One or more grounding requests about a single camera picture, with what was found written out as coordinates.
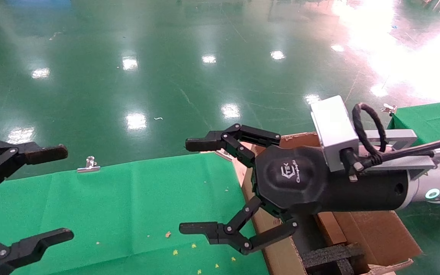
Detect silver right camera bracket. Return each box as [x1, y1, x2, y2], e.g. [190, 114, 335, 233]
[357, 129, 440, 171]

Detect black foam block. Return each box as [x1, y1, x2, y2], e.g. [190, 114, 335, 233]
[300, 244, 366, 270]
[333, 260, 371, 275]

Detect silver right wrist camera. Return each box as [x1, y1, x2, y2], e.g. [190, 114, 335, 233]
[311, 95, 359, 173]

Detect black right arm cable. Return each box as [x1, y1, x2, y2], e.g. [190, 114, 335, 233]
[340, 102, 440, 180]

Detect large open cardboard carton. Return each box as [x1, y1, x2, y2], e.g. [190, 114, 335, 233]
[232, 132, 423, 275]

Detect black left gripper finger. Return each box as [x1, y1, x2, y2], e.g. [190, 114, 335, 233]
[0, 228, 74, 275]
[0, 141, 69, 195]

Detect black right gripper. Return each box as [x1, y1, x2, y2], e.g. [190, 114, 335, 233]
[179, 123, 411, 256]

